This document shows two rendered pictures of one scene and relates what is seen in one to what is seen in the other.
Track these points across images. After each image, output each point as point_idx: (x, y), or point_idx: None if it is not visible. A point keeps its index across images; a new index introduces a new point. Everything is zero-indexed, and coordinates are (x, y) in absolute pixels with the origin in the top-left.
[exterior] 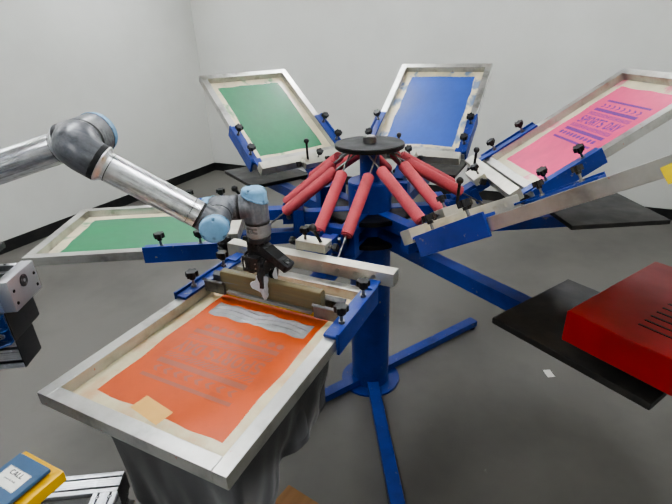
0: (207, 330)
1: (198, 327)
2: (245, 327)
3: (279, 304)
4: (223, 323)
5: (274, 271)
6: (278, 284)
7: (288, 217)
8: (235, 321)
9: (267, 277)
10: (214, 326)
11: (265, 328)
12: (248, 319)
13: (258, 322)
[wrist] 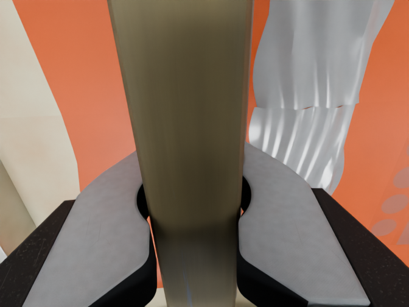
0: (408, 217)
1: (392, 244)
2: (378, 119)
3: (252, 33)
4: (360, 201)
5: (90, 275)
6: (243, 88)
7: None
8: (341, 176)
9: (260, 261)
10: (382, 213)
11: (380, 25)
12: (331, 141)
13: (343, 88)
